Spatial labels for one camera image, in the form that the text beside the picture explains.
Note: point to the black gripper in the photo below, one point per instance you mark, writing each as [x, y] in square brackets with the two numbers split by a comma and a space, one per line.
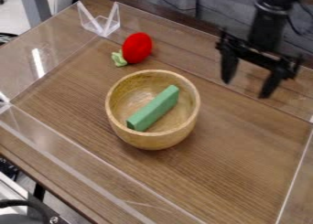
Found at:
[235, 49]

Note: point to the black metal bracket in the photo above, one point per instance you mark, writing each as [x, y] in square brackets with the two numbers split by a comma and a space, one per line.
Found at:
[32, 213]

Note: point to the red plush strawberry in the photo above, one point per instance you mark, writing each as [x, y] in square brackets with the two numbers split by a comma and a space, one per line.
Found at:
[134, 51]

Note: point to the clear acrylic corner bracket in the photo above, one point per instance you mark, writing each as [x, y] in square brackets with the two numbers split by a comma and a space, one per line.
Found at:
[103, 26]

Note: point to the green rectangular block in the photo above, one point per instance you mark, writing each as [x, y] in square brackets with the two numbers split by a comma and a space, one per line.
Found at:
[154, 110]

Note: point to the grey post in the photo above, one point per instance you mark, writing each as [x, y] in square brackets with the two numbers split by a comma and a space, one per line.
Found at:
[38, 11]

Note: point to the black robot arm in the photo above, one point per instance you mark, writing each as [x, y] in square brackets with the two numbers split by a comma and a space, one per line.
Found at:
[260, 47]

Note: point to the wooden bowl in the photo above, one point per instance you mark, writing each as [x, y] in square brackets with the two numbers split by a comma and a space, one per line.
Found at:
[131, 92]

